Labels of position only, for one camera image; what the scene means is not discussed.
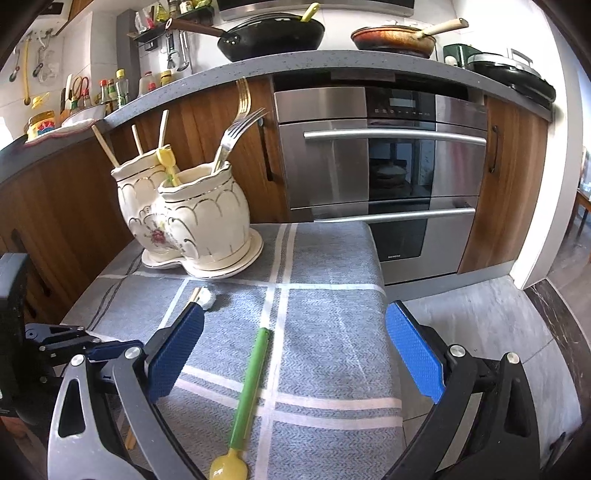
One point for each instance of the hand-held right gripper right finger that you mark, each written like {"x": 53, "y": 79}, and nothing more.
{"x": 413, "y": 350}

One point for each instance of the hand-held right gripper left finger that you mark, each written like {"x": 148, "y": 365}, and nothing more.
{"x": 178, "y": 350}

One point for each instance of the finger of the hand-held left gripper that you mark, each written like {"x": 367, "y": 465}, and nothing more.
{"x": 111, "y": 350}
{"x": 60, "y": 334}

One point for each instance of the cream ceramic double utensil holder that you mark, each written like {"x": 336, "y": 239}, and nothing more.
{"x": 207, "y": 221}

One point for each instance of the yellow plastic spoon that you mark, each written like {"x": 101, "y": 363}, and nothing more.
{"x": 166, "y": 157}

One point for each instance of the silver fork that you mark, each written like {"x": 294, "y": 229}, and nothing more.
{"x": 235, "y": 131}

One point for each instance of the gold fork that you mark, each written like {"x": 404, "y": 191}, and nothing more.
{"x": 243, "y": 99}

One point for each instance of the white flower chopstick rest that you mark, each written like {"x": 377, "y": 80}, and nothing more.
{"x": 208, "y": 299}

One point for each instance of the grey checked cloth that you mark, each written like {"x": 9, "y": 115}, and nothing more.
{"x": 323, "y": 323}

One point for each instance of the wooden cabinet door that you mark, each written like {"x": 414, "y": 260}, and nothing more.
{"x": 60, "y": 207}
{"x": 508, "y": 184}
{"x": 203, "y": 106}

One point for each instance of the stainless steel built-in oven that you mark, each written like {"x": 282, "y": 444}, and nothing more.
{"x": 323, "y": 170}

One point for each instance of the yellow jar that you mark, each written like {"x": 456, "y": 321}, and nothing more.
{"x": 41, "y": 127}

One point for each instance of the white bowl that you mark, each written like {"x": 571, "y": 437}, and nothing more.
{"x": 85, "y": 117}

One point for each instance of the wooden chopsticks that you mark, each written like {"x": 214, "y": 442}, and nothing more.
{"x": 150, "y": 134}

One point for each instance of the dark sauce bottle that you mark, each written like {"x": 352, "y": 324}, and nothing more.
{"x": 105, "y": 92}

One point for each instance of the yellow-capped oil bottle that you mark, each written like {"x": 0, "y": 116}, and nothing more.
{"x": 121, "y": 92}

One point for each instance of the white plastic jug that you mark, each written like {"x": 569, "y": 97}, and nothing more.
{"x": 147, "y": 85}

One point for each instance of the yellow-capped sauce bottle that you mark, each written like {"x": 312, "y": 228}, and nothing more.
{"x": 166, "y": 79}

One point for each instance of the steel ladle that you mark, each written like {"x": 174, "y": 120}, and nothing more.
{"x": 183, "y": 65}

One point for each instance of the black electric grill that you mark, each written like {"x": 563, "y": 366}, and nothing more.
{"x": 512, "y": 76}

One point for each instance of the green kitchen appliance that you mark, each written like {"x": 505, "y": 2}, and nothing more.
{"x": 455, "y": 54}

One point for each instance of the grey speckled countertop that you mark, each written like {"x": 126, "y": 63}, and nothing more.
{"x": 277, "y": 64}

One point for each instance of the brown frying pan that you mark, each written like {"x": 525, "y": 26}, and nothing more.
{"x": 392, "y": 39}

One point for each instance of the black wok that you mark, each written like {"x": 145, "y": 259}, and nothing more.
{"x": 277, "y": 39}

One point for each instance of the black range hood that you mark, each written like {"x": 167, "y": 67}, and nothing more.
{"x": 323, "y": 4}

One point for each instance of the black wall spice shelf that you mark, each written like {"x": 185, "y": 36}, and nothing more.
{"x": 147, "y": 37}

